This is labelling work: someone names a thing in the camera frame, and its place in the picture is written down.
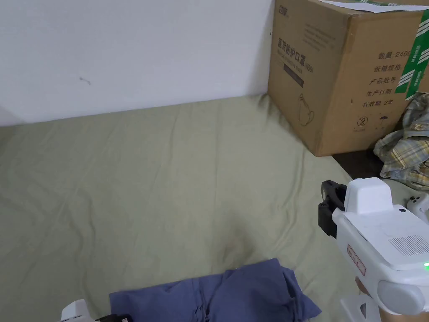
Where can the white hand controller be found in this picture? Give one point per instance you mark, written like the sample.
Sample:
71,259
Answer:
417,206

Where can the large brown cardboard carton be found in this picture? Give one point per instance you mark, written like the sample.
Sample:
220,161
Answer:
348,87

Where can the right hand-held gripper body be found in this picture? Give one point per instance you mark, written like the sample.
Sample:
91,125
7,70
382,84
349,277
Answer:
372,241

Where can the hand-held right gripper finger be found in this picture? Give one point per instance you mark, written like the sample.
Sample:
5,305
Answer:
336,193

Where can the bed with pale green sheet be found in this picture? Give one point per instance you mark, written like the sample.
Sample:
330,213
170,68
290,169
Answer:
140,174

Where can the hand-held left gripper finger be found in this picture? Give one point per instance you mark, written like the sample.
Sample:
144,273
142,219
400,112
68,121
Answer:
112,318

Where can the crumpled yellow plaid shirt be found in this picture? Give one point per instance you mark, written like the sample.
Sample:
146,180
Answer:
407,151

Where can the person's right hand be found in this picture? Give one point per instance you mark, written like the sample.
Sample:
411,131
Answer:
360,287

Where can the dark blue shirt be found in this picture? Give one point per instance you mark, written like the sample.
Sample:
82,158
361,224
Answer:
241,295

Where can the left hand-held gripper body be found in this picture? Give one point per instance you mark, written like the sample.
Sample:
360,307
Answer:
74,312

